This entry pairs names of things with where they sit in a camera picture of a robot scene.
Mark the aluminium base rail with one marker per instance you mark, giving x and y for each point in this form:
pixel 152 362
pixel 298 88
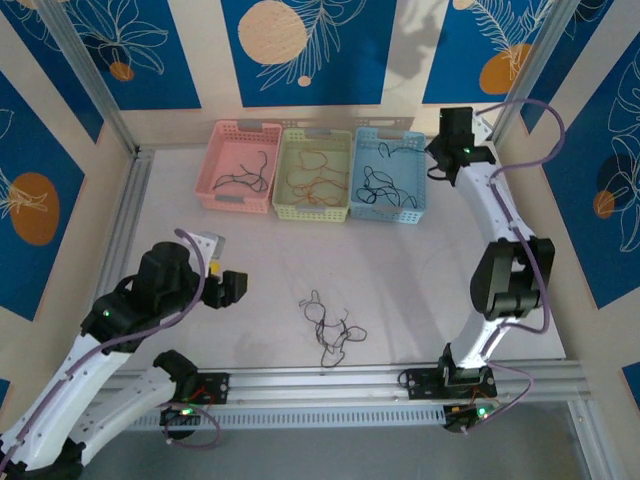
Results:
pixel 310 385

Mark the blue perforated plastic basket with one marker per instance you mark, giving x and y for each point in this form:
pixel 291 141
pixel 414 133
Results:
pixel 395 162

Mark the green perforated plastic basket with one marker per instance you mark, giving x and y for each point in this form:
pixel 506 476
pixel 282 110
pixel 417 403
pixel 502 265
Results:
pixel 310 210

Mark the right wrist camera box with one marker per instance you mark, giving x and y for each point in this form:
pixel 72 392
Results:
pixel 481 130

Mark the blue poster with beige circle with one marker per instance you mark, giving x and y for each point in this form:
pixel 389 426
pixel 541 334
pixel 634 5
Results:
pixel 350 60

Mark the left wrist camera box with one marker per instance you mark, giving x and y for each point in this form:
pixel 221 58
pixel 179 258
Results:
pixel 212 245

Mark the aluminium frame post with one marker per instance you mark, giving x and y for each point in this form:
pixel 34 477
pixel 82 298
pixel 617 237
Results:
pixel 530 65
pixel 85 65

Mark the black controller board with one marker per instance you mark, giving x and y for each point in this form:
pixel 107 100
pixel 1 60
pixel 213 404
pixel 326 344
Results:
pixel 460 420
pixel 175 417

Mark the aluminium side rail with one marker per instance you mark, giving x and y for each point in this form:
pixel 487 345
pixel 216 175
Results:
pixel 135 190

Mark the blue floral wall poster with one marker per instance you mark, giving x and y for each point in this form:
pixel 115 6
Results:
pixel 75 105
pixel 165 75
pixel 25 280
pixel 450 50
pixel 575 200
pixel 580 50

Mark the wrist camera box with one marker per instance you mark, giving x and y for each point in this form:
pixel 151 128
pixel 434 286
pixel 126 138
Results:
pixel 212 245
pixel 481 130

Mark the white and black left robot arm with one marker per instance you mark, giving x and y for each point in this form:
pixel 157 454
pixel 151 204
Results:
pixel 85 360

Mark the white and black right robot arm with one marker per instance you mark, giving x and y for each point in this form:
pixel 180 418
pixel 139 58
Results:
pixel 487 200

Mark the pink perforated plastic basket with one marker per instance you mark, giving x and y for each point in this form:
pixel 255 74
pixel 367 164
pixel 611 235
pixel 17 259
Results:
pixel 235 150

